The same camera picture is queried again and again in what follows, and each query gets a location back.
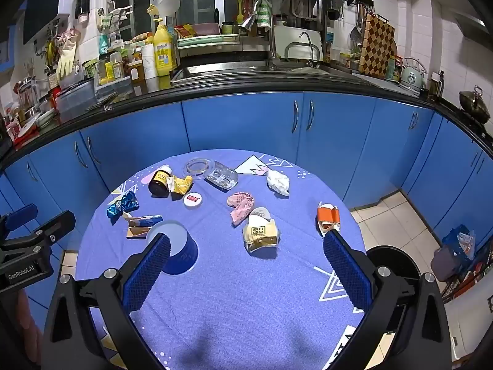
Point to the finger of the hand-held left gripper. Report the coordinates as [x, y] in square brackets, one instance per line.
[19, 216]
[54, 223]

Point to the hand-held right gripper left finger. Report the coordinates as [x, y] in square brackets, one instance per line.
[148, 273]

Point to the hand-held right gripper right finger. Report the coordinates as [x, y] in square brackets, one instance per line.
[348, 273]

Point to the blue paper cup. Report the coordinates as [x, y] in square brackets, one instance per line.
[181, 250]

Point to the black trash bin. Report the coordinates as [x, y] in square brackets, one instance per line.
[393, 258]

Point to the brown bottle with white cap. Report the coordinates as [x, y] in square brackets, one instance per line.
[158, 185]

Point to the yellow packaging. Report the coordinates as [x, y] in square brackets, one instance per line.
[181, 185]

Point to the white tissue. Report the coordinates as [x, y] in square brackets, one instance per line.
[278, 182]

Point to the clear plastic cup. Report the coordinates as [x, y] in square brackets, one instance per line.
[223, 177]

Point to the person's left forearm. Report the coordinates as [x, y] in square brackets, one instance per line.
[27, 316]

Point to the blue and tan flattened carton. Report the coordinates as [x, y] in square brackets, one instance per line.
[138, 223]

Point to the orange and white carton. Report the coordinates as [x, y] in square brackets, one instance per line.
[327, 216]

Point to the blue foil wrapper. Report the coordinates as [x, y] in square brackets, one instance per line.
[125, 202]

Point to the white lid with red label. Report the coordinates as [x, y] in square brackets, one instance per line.
[192, 200]

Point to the purple printed tablecloth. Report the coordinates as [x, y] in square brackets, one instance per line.
[238, 296]

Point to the cream snack packet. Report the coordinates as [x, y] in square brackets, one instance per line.
[262, 233]

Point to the grey bag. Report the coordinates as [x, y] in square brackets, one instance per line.
[445, 264]

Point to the blue plastic bag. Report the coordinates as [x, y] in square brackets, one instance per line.
[458, 239]

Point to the pink crumpled wrapper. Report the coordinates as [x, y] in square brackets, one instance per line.
[240, 204]

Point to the clear plastic storage box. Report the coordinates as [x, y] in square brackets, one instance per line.
[75, 96]

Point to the yellow rubber glove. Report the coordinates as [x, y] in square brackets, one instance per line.
[67, 61]

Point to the group of spice jars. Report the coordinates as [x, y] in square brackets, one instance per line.
[111, 67]

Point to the pink rubber glove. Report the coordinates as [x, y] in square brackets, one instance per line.
[69, 34]

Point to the yellow detergent bottle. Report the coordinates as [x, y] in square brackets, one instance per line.
[163, 52]

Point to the green kettle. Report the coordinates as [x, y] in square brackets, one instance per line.
[412, 77]

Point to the dark oil bottle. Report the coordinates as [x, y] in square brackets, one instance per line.
[441, 86]

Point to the dark wok with lid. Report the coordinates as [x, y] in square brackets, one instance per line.
[475, 104]

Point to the checkered wooden cutting board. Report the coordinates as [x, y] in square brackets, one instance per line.
[377, 46]

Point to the metal strainer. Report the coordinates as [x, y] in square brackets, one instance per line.
[356, 36]

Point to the green drying tray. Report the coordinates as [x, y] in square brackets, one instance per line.
[208, 40]

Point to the pink plastic tray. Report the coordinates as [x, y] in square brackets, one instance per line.
[206, 29]

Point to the white plastic jug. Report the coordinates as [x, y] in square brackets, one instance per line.
[167, 4]

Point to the silver kitchen faucet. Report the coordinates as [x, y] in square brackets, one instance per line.
[248, 23]

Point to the green striped dishcloth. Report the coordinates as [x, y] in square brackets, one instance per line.
[264, 13]

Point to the dark wall panel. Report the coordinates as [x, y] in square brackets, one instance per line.
[40, 4]

